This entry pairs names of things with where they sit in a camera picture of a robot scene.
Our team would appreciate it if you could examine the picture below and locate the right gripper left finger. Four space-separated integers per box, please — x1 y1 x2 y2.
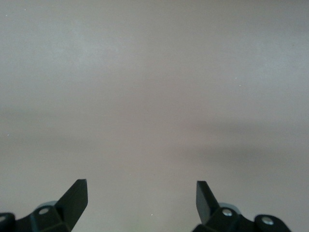
0 179 88 232

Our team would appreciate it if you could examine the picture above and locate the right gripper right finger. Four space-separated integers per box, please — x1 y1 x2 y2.
192 180 290 232

